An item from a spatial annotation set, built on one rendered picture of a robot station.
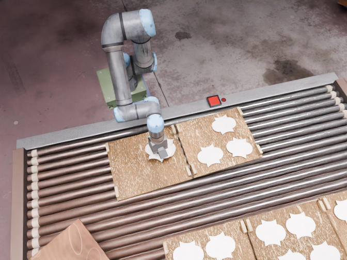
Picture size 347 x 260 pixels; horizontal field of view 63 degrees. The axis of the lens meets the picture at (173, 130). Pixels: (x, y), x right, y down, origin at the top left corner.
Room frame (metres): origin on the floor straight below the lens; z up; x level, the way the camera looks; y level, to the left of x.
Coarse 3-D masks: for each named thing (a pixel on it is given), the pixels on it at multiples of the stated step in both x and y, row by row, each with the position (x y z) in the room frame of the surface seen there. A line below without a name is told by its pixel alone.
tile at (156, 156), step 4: (148, 144) 0.70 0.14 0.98; (148, 148) 0.68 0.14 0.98; (168, 148) 0.67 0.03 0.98; (148, 152) 0.65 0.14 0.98; (152, 152) 0.65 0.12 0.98; (168, 152) 0.65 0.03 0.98; (152, 156) 0.63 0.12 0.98; (156, 156) 0.63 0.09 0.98; (168, 156) 0.62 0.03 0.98; (160, 160) 0.60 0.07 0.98
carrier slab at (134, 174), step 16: (112, 144) 0.72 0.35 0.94; (128, 144) 0.72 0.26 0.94; (144, 144) 0.72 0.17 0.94; (176, 144) 0.72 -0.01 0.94; (112, 160) 0.62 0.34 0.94; (128, 160) 0.62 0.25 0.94; (144, 160) 0.62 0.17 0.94; (176, 160) 0.62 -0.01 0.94; (128, 176) 0.53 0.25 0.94; (144, 176) 0.53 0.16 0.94; (160, 176) 0.53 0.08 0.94; (176, 176) 0.53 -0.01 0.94; (128, 192) 0.44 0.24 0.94; (144, 192) 0.44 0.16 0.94
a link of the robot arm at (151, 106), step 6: (150, 96) 0.81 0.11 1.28; (144, 102) 0.79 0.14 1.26; (150, 102) 0.78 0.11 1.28; (156, 102) 0.78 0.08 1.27; (138, 108) 0.74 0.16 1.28; (144, 108) 0.74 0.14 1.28; (150, 108) 0.74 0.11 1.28; (156, 108) 0.74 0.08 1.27; (138, 114) 0.72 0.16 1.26; (144, 114) 0.72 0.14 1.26; (150, 114) 0.71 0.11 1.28
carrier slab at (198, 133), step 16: (224, 112) 0.93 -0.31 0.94; (176, 128) 0.82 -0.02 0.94; (192, 128) 0.82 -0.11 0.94; (208, 128) 0.82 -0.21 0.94; (240, 128) 0.82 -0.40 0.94; (192, 144) 0.72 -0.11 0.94; (208, 144) 0.71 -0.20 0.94; (224, 144) 0.71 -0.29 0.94; (256, 144) 0.71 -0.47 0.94; (192, 160) 0.62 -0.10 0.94; (224, 160) 0.61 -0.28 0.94; (240, 160) 0.61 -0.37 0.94
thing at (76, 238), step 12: (72, 228) 0.25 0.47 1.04; (84, 228) 0.25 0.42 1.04; (60, 240) 0.19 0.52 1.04; (72, 240) 0.19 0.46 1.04; (84, 240) 0.19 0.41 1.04; (48, 252) 0.14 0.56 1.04; (60, 252) 0.14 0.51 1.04; (72, 252) 0.14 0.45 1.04; (84, 252) 0.14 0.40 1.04; (96, 252) 0.14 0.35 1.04
